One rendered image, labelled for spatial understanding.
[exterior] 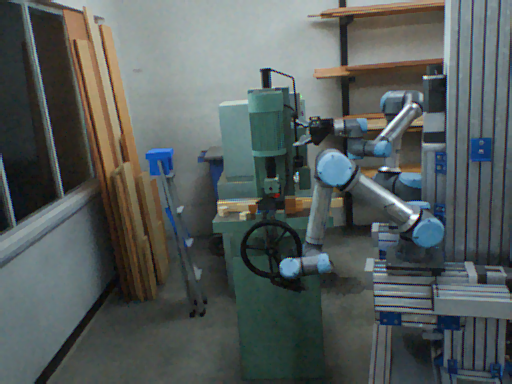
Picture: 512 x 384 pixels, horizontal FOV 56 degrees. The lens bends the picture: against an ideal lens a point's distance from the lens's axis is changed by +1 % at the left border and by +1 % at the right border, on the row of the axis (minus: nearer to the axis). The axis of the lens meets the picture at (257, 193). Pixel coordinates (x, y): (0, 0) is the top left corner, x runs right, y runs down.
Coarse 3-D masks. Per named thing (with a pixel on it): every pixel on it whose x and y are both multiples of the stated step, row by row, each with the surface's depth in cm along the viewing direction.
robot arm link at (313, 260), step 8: (304, 256) 186; (312, 256) 184; (320, 256) 183; (304, 264) 182; (312, 264) 182; (320, 264) 181; (328, 264) 181; (304, 272) 182; (312, 272) 182; (320, 272) 182
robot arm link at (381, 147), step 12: (408, 96) 233; (420, 96) 230; (408, 108) 227; (420, 108) 227; (396, 120) 223; (408, 120) 223; (384, 132) 219; (396, 132) 219; (372, 144) 215; (384, 144) 211; (372, 156) 218; (384, 156) 213
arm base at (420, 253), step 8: (400, 240) 195; (408, 240) 191; (400, 248) 194; (408, 248) 191; (416, 248) 190; (424, 248) 190; (432, 248) 194; (400, 256) 193; (408, 256) 191; (416, 256) 189; (424, 256) 189; (432, 256) 192
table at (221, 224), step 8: (304, 208) 247; (216, 216) 246; (224, 216) 245; (232, 216) 244; (288, 216) 236; (296, 216) 235; (304, 216) 234; (328, 216) 231; (216, 224) 237; (224, 224) 237; (232, 224) 237; (240, 224) 236; (248, 224) 236; (296, 224) 234; (304, 224) 233; (328, 224) 232; (216, 232) 238; (224, 232) 238; (256, 232) 227; (280, 232) 225; (288, 232) 225
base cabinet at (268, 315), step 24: (240, 264) 242; (264, 264) 241; (240, 288) 245; (264, 288) 244; (312, 288) 241; (240, 312) 249; (264, 312) 247; (288, 312) 246; (312, 312) 245; (240, 336) 252; (264, 336) 251; (288, 336) 249; (312, 336) 248; (264, 360) 255; (288, 360) 253; (312, 360) 252
